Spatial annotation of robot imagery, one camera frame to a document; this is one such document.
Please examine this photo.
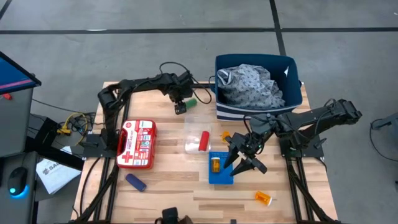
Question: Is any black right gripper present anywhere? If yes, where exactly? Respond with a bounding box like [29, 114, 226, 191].
[222, 132, 268, 177]

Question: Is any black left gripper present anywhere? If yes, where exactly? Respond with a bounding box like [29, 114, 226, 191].
[169, 72, 194, 115]

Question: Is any red bandage roll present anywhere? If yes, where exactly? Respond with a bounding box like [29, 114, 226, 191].
[198, 130, 211, 152]

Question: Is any grey patterned cloth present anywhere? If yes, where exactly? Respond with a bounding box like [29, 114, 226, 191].
[216, 63, 286, 110]

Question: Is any blue bandage roll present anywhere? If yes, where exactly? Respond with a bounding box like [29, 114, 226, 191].
[125, 173, 147, 192]

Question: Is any blue plastic basket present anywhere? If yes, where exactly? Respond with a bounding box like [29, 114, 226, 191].
[207, 151, 234, 185]

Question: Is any clear plastic container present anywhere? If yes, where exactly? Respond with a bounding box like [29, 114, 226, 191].
[183, 115, 213, 156]

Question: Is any orange pill bottle white cap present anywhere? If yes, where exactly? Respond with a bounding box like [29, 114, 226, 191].
[254, 190, 273, 207]

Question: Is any red first aid kit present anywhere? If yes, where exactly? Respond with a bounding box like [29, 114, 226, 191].
[115, 119, 158, 170]

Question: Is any navy striped fabric storage bin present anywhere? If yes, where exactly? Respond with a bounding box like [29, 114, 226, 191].
[208, 53, 304, 122]

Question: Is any black boxy device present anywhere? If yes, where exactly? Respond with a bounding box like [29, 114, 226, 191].
[154, 207, 194, 224]

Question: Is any white paper booklet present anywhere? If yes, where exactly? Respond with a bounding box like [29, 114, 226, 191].
[35, 157, 82, 195]

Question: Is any dark grey floor stand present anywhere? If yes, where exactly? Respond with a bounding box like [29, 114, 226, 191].
[369, 111, 398, 140]

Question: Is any grey equipment cabinet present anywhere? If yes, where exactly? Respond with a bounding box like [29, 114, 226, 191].
[0, 88, 34, 158]

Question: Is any computer monitor blue screen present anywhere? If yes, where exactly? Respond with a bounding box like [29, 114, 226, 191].
[0, 51, 42, 95]

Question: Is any black computer mouse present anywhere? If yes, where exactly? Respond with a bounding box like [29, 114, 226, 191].
[7, 166, 29, 197]

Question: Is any dark side desk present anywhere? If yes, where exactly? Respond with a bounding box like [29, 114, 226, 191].
[0, 151, 40, 224]

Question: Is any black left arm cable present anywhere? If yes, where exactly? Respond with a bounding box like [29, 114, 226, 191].
[159, 61, 213, 105]

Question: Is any black aluminium table frame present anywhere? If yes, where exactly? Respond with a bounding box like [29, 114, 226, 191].
[67, 74, 343, 224]

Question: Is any yellow cable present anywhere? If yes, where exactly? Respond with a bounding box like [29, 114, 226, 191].
[63, 111, 90, 146]

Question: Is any yellow cable connector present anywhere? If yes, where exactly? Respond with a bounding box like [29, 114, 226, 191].
[57, 123, 72, 136]

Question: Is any black floor cable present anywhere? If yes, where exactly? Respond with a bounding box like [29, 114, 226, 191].
[79, 157, 102, 218]

